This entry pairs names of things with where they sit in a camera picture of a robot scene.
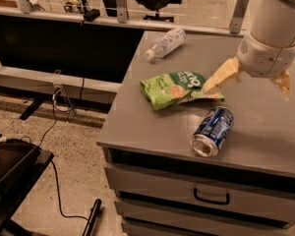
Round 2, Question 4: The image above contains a black floor cable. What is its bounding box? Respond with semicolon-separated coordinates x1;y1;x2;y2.
37;77;102;236

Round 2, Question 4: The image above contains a clear plastic water bottle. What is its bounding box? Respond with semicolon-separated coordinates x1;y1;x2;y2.
145;28;186;61

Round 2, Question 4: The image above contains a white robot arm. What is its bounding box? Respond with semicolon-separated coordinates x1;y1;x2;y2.
202;0;295;100

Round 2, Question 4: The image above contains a black drawer handle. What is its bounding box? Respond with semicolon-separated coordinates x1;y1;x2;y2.
193;188;230;206

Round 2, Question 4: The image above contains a grey low shelf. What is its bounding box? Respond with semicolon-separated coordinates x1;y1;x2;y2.
0;67;121;104

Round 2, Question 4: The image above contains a black tray cart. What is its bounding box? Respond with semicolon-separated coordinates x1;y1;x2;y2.
0;139;54;236

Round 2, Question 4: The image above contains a metal railing frame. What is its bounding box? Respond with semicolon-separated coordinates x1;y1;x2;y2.
0;0;252;36

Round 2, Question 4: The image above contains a blue pepsi can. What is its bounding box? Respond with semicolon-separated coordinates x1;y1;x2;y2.
190;106;234;157

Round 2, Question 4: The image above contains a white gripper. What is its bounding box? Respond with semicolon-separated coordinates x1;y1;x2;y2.
202;33;295;100

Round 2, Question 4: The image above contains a green snack bag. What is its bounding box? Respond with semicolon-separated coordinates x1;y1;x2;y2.
140;71;224;110

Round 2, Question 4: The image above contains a grey drawer cabinet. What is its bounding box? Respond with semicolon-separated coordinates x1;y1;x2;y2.
97;35;295;236

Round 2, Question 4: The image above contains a black power adapter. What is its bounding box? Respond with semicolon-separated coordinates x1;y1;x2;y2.
84;9;100;22

